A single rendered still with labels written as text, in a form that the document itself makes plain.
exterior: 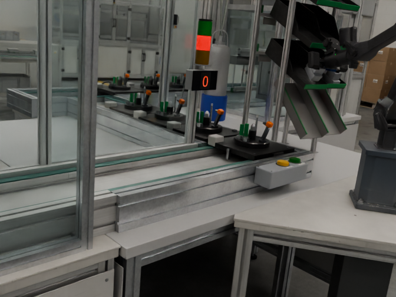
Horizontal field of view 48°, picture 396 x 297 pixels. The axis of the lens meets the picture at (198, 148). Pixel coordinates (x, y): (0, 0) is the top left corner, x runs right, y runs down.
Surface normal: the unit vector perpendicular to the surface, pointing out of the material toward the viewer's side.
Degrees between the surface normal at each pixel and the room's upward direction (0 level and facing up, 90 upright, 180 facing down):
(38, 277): 90
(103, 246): 0
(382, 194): 90
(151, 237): 0
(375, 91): 90
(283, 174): 90
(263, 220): 0
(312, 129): 45
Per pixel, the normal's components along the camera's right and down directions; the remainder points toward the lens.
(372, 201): -0.18, 0.24
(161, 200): 0.68, 0.25
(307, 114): 0.45, -0.49
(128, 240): 0.09, -0.96
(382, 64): -0.78, 0.10
